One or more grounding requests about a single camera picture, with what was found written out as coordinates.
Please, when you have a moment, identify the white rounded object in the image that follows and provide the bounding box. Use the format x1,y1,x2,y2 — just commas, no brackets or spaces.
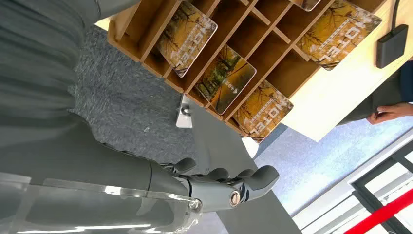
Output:
241,137,260,159

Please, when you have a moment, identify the clear plastic guard plate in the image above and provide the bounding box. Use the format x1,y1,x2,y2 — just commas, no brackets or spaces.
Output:
0,172,204,234

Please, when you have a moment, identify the grey ribbed right arm sleeve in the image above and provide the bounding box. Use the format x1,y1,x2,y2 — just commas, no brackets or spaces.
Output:
0,0,142,147

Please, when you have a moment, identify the person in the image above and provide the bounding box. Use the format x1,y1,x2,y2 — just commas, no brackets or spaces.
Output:
399,60,413,105

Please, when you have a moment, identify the black reader cable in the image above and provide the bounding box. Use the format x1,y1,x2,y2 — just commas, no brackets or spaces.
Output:
391,0,401,28

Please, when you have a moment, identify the wooden slotted card rack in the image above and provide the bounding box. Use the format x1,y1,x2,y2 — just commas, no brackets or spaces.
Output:
107,0,388,144

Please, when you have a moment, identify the black window frame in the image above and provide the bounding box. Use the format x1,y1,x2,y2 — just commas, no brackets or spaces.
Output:
351,151,413,234

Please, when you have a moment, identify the autumn print hotel key card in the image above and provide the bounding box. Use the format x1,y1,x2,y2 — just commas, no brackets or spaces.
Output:
157,1,218,78
232,80,294,143
288,0,322,12
296,0,383,71

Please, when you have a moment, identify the black card reader box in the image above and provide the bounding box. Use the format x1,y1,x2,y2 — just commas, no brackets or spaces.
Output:
375,24,410,69

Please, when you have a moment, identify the autumn trees key card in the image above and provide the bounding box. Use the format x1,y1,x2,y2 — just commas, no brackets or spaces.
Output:
194,44,257,116

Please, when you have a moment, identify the red barrier strip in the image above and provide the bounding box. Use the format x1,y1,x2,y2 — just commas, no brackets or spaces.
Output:
343,188,413,234

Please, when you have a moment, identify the silver metal bracket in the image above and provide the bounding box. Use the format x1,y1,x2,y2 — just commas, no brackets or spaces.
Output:
175,94,194,129

